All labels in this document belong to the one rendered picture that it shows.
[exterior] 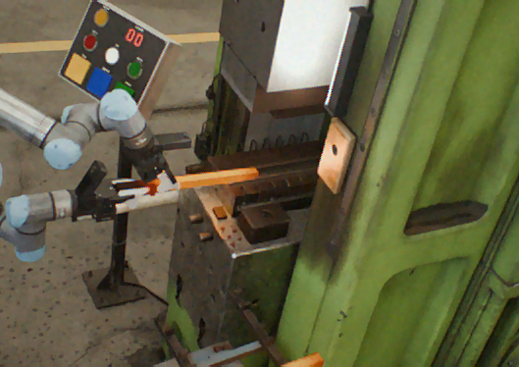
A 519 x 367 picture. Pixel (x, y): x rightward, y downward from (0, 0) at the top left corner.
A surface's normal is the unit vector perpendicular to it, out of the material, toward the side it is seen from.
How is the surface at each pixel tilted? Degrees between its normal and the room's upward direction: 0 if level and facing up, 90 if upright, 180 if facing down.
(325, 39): 90
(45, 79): 0
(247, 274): 90
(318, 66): 90
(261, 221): 0
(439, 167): 89
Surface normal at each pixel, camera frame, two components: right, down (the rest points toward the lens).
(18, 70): 0.16, -0.78
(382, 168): -0.89, 0.15
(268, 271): 0.44, 0.61
